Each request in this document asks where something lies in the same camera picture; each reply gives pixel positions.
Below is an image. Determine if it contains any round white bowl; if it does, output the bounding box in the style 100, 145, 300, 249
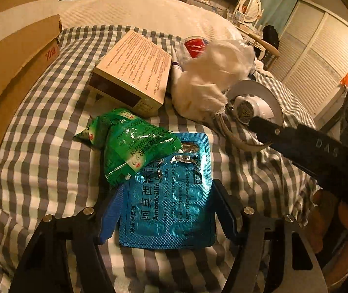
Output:
212, 79, 284, 153

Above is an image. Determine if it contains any cluttered dressing table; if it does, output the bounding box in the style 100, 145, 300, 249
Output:
186, 0, 266, 37

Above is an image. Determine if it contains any red label cup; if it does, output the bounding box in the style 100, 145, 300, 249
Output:
184, 36, 209, 59

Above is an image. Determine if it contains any person's right hand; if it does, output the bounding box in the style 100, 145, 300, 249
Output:
310, 194, 348, 253

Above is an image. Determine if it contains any white plastic bag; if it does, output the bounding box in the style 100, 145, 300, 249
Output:
171, 38, 255, 121

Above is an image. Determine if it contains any green foil packet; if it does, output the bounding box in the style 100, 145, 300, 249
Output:
73, 107, 182, 187

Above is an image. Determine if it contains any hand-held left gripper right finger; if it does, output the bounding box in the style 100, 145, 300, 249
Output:
211, 178, 328, 293

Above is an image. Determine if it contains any brown cardboard box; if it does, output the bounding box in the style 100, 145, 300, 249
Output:
0, 0, 63, 217

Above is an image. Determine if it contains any blue pill blister pack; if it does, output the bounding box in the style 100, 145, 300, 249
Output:
118, 133, 217, 248

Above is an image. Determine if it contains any white louvered wardrobe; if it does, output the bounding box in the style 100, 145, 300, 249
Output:
267, 0, 348, 119

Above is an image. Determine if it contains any white ointment tube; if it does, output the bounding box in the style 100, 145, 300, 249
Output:
170, 45, 183, 95

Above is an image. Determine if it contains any wooden chair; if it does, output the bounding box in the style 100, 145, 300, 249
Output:
247, 32, 280, 64

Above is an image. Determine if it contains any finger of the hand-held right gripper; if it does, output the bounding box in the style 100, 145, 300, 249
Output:
249, 116, 299, 159

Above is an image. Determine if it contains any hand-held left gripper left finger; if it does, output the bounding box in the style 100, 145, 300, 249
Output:
9, 186, 132, 293

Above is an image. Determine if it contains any white quilt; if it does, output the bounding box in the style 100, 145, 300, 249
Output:
58, 0, 244, 40

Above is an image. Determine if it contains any beige medicine box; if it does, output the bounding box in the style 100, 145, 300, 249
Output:
89, 30, 173, 117

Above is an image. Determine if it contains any small white hair dryer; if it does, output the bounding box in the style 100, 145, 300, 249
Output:
233, 95, 274, 126

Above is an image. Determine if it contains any black bag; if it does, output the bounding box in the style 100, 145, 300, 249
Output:
262, 24, 280, 52

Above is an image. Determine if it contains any white vanity mirror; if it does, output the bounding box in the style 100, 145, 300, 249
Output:
237, 0, 263, 23

